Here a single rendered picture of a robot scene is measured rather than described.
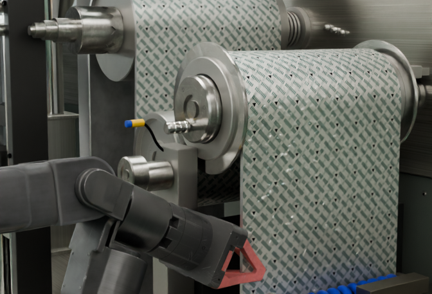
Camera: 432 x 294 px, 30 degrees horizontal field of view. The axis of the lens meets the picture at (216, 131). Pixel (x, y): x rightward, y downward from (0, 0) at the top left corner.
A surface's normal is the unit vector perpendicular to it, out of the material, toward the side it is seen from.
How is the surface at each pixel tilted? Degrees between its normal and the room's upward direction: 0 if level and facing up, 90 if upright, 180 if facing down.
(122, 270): 70
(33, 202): 84
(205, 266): 61
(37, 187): 77
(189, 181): 90
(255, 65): 41
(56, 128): 90
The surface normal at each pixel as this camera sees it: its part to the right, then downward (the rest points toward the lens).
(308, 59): 0.29, -0.78
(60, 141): 0.55, 0.11
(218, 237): -0.73, -0.41
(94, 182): 0.66, -0.07
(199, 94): -0.84, 0.07
